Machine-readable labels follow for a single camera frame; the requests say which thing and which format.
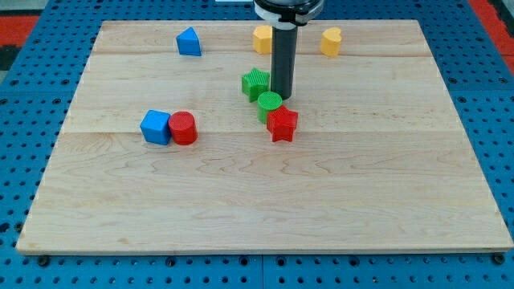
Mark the red cylinder block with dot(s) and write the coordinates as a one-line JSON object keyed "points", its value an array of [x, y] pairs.
{"points": [[183, 128]]}

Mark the yellow hexagon block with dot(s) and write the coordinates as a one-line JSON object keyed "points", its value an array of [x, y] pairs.
{"points": [[262, 39]]}

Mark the yellow heart block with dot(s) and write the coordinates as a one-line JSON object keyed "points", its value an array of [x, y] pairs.
{"points": [[330, 43]]}

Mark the blue cube block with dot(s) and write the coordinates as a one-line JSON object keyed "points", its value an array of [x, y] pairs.
{"points": [[155, 128]]}

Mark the blue triangle block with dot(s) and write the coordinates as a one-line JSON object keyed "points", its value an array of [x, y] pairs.
{"points": [[188, 43]]}

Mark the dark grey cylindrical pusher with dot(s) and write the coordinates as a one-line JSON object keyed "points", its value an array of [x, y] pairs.
{"points": [[283, 54]]}

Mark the green cylinder block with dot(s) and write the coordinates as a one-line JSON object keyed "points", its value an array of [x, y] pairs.
{"points": [[267, 102]]}

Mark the red star block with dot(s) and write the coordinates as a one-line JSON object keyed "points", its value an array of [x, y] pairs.
{"points": [[282, 123]]}

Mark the green star block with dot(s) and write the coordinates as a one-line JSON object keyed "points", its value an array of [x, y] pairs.
{"points": [[254, 83]]}

